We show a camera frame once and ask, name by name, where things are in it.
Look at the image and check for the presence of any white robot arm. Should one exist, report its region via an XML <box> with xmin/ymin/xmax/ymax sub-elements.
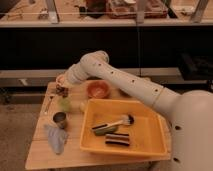
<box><xmin>65</xmin><ymin>51</ymin><xmax>213</xmax><ymax>171</ymax></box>

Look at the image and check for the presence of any green plastic cup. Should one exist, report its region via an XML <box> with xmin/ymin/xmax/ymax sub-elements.
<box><xmin>58</xmin><ymin>97</ymin><xmax>71</xmax><ymax>112</ymax></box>

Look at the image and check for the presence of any small metal cup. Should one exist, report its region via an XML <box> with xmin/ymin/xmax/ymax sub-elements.
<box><xmin>53</xmin><ymin>112</ymin><xmax>67</xmax><ymax>129</ymax></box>

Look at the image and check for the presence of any orange bowl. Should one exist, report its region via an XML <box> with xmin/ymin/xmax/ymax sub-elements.
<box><xmin>87</xmin><ymin>81</ymin><xmax>110</xmax><ymax>99</ymax></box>

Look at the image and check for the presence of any yellow lemon slice toy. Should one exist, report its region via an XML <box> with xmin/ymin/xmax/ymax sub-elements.
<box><xmin>79</xmin><ymin>102</ymin><xmax>86</xmax><ymax>113</ymax></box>

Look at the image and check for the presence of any white dish brush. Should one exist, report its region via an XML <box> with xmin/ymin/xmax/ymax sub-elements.
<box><xmin>106</xmin><ymin>115</ymin><xmax>134</xmax><ymax>127</ymax></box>

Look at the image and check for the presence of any yellow plastic bin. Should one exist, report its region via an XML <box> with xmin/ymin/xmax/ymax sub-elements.
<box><xmin>80</xmin><ymin>99</ymin><xmax>167</xmax><ymax>157</ymax></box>

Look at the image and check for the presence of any striped eggplant toy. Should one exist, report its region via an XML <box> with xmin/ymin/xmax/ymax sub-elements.
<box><xmin>105</xmin><ymin>133</ymin><xmax>130</xmax><ymax>146</ymax></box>

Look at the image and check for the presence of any metal spoon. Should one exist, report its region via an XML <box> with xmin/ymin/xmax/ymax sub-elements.
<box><xmin>44</xmin><ymin>96</ymin><xmax>54</xmax><ymax>115</ymax></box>

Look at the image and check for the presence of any grey blue cloth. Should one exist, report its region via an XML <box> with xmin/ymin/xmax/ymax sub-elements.
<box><xmin>44</xmin><ymin>125</ymin><xmax>68</xmax><ymax>155</ymax></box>

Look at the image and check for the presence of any wooden table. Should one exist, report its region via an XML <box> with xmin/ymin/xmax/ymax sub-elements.
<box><xmin>26</xmin><ymin>84</ymin><xmax>171</xmax><ymax>170</ymax></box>

